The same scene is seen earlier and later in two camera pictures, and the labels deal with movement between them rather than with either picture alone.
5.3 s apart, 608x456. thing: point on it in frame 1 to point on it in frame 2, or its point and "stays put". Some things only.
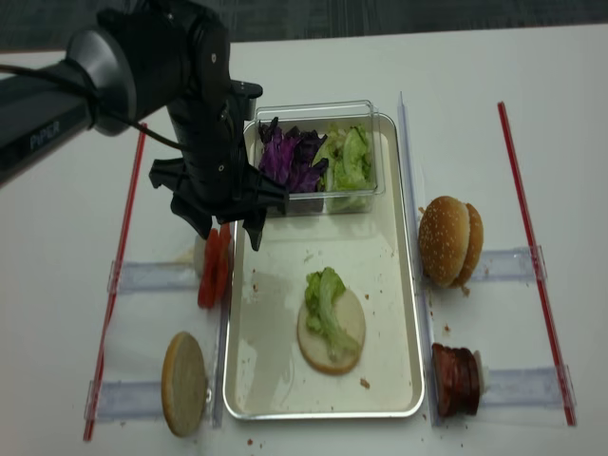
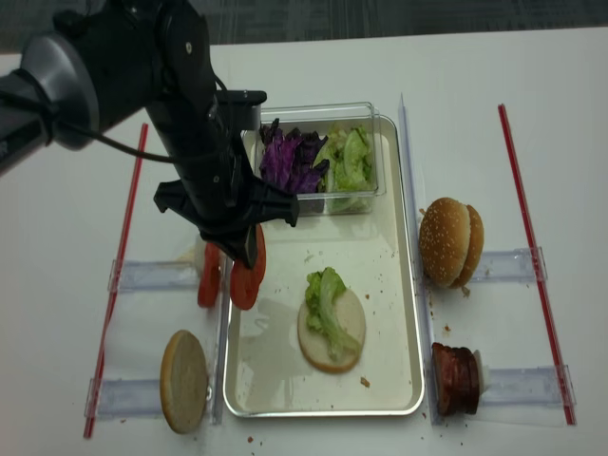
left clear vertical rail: x=222 y=345 stays put
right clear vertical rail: x=412 y=214 stays put
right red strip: x=539 y=267 stays put
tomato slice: x=223 y=260 to x=244 y=280
